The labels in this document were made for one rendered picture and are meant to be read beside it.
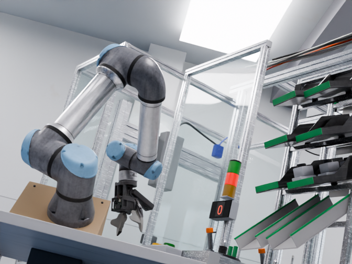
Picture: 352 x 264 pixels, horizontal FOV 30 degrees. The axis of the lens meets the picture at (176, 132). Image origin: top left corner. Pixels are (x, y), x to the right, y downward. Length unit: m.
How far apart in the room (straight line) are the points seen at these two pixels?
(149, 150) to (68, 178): 0.45
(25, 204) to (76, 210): 0.19
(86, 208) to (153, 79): 0.48
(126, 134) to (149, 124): 1.12
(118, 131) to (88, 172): 1.38
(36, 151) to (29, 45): 3.45
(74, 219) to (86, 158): 0.20
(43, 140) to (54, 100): 3.21
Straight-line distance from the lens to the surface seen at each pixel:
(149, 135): 2.33
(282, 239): 2.06
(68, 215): 2.08
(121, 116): 3.41
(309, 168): 2.09
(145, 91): 2.22
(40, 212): 2.15
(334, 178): 2.05
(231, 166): 2.65
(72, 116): 2.15
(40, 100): 5.31
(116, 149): 2.47
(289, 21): 4.61
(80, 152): 2.04
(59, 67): 5.41
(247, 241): 2.17
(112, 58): 2.25
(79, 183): 2.03
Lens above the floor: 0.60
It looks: 19 degrees up
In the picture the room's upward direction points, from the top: 14 degrees clockwise
